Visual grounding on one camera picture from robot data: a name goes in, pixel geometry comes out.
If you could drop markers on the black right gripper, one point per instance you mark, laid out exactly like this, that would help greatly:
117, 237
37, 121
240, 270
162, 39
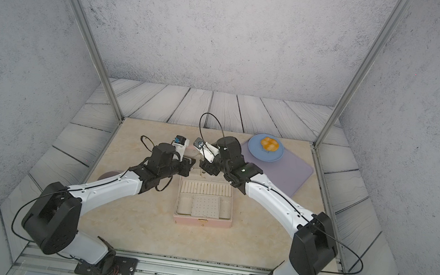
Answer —
209, 168

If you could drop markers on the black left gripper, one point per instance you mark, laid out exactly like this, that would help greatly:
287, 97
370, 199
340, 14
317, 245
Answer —
186, 164

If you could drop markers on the pink jewelry box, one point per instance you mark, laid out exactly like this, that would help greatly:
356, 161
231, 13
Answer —
204, 201

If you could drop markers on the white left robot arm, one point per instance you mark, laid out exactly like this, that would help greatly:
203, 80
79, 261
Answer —
52, 221

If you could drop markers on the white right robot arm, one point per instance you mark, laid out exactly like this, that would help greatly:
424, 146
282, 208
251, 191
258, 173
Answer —
313, 243

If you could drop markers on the blue plate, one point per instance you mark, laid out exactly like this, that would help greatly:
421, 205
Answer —
257, 152

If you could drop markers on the orange bread pastry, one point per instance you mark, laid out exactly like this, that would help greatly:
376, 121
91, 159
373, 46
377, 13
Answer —
269, 144

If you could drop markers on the small purple bowl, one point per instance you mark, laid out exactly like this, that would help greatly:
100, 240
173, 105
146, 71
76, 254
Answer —
109, 174

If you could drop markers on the purple cutting mat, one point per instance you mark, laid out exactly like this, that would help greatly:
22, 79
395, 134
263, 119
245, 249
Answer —
288, 173

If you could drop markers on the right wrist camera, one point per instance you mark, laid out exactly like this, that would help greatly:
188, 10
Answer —
207, 150

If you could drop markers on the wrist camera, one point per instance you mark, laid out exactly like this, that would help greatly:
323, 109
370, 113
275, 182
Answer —
207, 150
180, 144

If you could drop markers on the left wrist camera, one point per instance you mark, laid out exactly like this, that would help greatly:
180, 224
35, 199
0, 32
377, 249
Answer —
180, 144

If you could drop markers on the metal frame post left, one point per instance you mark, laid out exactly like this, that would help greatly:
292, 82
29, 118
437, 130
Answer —
97, 61

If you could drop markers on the metal frame post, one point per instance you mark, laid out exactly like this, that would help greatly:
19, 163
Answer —
377, 46
97, 61

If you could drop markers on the metal frame post right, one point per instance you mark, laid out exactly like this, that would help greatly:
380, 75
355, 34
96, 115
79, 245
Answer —
377, 46

